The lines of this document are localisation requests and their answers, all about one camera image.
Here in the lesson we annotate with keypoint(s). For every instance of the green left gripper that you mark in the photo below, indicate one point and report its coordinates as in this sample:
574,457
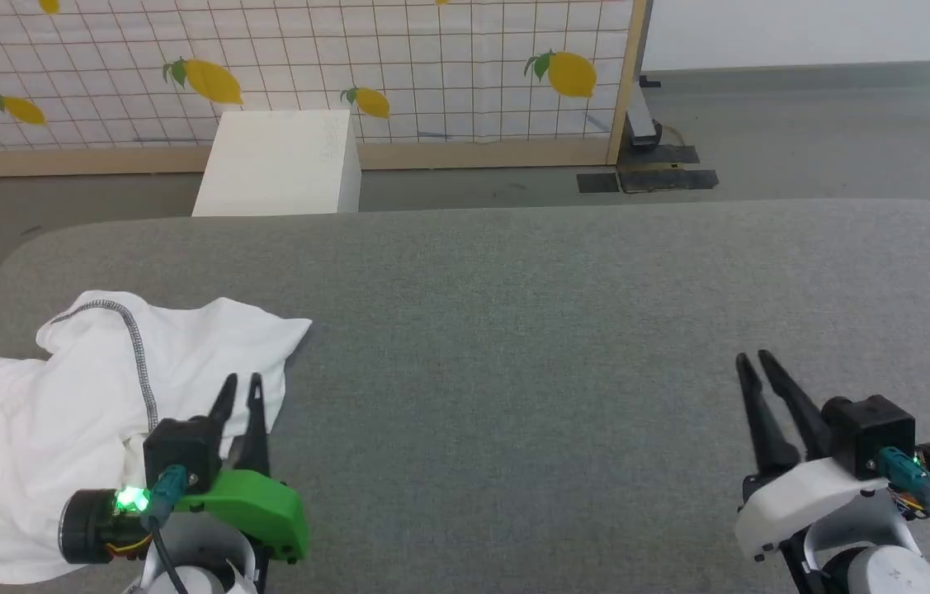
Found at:
254,507

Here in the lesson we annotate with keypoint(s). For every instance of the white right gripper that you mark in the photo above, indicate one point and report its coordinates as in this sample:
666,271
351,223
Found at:
803,499

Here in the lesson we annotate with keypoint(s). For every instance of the white t-shirt with grey stitching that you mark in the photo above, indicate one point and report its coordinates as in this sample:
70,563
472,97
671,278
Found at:
60,412

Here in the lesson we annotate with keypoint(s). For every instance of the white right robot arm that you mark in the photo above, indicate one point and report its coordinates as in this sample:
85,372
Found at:
885,569

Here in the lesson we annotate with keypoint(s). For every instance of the white rectangular box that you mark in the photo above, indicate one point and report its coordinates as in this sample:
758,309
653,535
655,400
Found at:
275,165

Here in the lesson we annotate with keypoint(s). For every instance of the black floor plate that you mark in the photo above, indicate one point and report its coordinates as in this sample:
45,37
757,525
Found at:
663,177

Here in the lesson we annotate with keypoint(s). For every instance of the grey fabric padded surface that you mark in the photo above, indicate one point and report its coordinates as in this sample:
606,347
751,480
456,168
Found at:
514,371

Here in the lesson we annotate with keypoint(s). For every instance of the grey metal support foot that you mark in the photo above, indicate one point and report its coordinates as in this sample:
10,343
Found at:
642,120

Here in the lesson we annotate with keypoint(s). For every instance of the lemon print partition panel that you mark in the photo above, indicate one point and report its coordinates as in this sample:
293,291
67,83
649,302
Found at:
431,58

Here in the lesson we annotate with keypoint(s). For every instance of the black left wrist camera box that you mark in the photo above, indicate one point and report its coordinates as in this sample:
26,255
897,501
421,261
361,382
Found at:
180,450

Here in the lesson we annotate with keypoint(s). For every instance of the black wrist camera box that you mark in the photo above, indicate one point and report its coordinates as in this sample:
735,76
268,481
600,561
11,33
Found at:
873,433
180,450

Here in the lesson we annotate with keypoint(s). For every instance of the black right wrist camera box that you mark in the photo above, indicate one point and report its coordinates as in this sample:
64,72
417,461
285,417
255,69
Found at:
873,433

